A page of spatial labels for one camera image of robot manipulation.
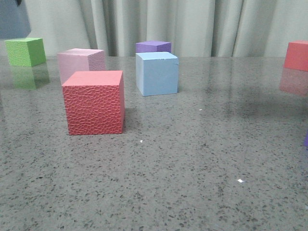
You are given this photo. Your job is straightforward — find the light blue foam cube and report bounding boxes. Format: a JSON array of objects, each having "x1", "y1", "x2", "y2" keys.
[{"x1": 136, "y1": 52, "x2": 179, "y2": 96}]

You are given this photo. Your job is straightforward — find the red textured foam cube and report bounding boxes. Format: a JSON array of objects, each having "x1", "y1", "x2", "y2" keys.
[{"x1": 62, "y1": 70, "x2": 125, "y2": 135}]

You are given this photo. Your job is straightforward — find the purple foam cube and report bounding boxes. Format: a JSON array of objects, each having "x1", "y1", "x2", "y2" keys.
[{"x1": 135, "y1": 41, "x2": 171, "y2": 53}]

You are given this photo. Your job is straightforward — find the pink foam cube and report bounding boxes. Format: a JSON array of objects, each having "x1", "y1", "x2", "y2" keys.
[{"x1": 57, "y1": 48, "x2": 106, "y2": 84}]

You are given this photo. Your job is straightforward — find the grey curtain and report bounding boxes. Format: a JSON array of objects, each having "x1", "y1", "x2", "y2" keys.
[{"x1": 14, "y1": 0, "x2": 308, "y2": 58}]

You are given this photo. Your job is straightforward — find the green foam cube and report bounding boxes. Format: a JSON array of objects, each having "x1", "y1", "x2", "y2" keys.
[{"x1": 5, "y1": 38, "x2": 46, "y2": 67}]

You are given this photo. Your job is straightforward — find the purple cube at right edge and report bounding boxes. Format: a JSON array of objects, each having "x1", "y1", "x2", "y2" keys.
[{"x1": 304, "y1": 132, "x2": 308, "y2": 147}]

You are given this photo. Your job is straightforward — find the red foam cube at right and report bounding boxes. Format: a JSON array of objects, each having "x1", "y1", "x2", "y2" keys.
[{"x1": 283, "y1": 40, "x2": 308, "y2": 71}]

